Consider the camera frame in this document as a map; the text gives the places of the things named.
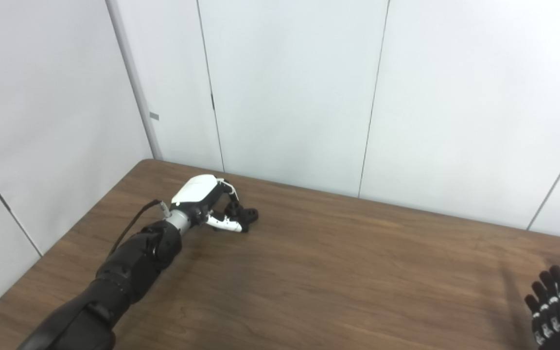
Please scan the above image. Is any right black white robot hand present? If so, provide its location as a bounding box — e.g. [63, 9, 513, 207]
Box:
[525, 265, 560, 350]

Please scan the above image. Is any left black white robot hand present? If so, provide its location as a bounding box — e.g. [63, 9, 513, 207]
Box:
[170, 174, 244, 234]

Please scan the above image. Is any black flanged holder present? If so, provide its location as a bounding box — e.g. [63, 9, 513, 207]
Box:
[224, 202, 259, 233]

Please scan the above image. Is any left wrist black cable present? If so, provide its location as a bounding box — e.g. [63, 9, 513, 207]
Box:
[107, 199, 174, 259]

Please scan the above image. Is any grey wall corner post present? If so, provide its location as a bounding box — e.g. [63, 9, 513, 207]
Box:
[105, 0, 163, 161]

